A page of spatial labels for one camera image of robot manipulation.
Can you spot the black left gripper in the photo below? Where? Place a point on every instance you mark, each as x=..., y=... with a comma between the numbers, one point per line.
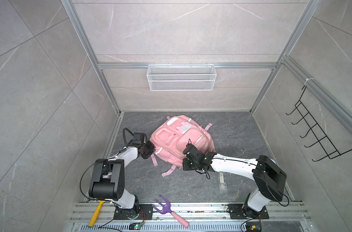
x=152, y=149

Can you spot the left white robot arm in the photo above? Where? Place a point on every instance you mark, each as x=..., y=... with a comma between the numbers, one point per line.
x=113, y=189

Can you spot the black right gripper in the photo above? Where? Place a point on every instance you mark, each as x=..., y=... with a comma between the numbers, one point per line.
x=185, y=165

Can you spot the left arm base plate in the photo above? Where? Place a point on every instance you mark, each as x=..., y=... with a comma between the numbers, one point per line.
x=138, y=212

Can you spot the purple toy garden fork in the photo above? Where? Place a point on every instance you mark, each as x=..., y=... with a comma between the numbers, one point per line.
x=166, y=208

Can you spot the clear plastic pen box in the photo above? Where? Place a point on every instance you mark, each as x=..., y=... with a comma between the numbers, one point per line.
x=222, y=181

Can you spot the small green circuit board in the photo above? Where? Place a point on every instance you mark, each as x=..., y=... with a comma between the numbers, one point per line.
x=136, y=226

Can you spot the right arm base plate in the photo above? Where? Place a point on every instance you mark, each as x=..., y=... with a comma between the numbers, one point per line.
x=240, y=211

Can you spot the yellow toy shovel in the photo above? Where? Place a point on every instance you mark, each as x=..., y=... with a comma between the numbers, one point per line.
x=95, y=214

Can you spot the white wire mesh basket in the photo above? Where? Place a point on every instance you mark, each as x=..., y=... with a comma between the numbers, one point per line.
x=181, y=77

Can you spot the pink school backpack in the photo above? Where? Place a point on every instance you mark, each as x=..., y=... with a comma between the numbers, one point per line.
x=172, y=137

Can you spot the black wire hook rack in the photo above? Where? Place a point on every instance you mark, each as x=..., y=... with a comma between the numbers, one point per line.
x=318, y=133

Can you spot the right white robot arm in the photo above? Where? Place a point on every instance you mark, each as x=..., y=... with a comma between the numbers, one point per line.
x=270, y=179

